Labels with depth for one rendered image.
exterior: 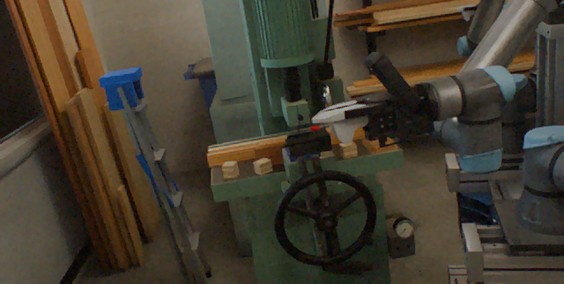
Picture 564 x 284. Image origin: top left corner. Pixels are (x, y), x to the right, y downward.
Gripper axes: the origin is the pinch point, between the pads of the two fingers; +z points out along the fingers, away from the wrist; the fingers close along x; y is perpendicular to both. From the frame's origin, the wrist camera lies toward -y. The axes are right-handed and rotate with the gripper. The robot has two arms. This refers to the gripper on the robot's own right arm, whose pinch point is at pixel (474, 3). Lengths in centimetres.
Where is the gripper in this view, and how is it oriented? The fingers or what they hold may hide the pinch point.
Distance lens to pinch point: 224.5
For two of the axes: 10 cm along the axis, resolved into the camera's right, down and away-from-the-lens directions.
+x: 9.6, -2.8, -0.6
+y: 2.8, 9.1, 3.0
